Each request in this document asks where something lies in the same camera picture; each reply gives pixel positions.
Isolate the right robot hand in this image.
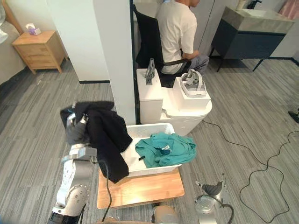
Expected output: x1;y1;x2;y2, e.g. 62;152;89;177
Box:
195;173;228;199

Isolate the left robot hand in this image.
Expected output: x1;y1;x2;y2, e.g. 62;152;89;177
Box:
60;102;92;145

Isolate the black cloth garment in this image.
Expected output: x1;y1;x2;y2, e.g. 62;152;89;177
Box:
60;100;133;184

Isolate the teal cloth garment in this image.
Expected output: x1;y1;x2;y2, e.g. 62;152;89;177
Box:
135;132;198;168

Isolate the white plastic laundry basket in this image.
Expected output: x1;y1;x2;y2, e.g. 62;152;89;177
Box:
119;123;183;177

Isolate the small wooden table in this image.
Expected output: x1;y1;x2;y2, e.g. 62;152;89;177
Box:
97;167;185;210

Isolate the wooden nightstand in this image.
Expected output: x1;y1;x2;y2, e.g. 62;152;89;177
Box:
11;29;65;75

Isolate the white cardboard box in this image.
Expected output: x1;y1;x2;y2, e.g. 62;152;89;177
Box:
172;77;211;113

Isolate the white toilet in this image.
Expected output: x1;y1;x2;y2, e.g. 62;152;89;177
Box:
136;68;213;137

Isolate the white VR headset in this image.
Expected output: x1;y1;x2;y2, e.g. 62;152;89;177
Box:
180;69;206;98

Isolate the black object on floor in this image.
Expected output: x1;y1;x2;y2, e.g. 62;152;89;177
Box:
288;110;299;124

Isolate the purple tissue box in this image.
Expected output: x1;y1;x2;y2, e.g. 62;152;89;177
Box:
25;23;42;36

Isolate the black office chair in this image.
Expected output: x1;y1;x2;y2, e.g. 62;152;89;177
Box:
133;4;192;88

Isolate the person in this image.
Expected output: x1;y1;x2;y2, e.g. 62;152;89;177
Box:
156;0;210;77

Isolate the dark blue vanity cabinet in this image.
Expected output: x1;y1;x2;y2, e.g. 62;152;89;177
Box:
209;6;295;72

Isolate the white sink basin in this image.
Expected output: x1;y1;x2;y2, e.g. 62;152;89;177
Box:
240;8;268;17

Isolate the black floor cable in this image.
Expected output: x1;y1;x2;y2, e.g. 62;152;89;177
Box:
202;120;299;224

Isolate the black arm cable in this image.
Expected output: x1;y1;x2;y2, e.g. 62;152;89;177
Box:
91;156;112;222

